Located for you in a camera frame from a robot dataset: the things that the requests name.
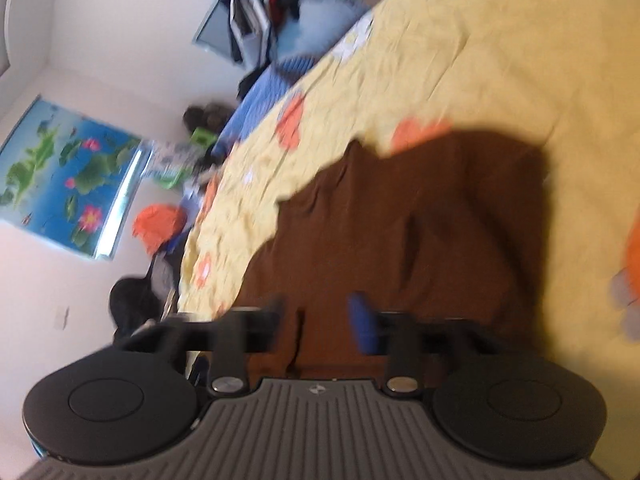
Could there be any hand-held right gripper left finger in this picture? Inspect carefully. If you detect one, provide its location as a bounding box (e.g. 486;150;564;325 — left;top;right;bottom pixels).
114;296;287;401

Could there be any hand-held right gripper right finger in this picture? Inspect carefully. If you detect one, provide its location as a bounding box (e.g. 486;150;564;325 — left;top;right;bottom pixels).
347;290;506;399

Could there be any brown knit sweater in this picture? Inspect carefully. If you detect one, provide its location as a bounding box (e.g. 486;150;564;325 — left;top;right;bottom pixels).
200;130;551;384

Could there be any black bag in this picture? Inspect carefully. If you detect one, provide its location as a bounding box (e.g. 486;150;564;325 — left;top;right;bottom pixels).
109;275;177;347

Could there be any orange cloth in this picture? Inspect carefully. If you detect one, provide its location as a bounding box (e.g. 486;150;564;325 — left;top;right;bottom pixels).
132;202;189;257

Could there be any green box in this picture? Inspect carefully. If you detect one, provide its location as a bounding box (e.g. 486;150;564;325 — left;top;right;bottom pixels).
187;127;222;150

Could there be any blue quilt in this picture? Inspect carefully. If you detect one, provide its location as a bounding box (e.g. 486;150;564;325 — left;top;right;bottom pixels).
210;52;323;161

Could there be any yellow printed bed sheet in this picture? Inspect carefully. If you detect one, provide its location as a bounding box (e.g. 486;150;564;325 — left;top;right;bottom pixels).
177;0;640;461

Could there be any grey monitor screen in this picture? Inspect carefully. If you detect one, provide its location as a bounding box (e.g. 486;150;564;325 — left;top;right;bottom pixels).
192;0;242;64

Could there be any lotus wall poster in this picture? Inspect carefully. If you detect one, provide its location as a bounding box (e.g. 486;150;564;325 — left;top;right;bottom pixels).
0;95;154;261

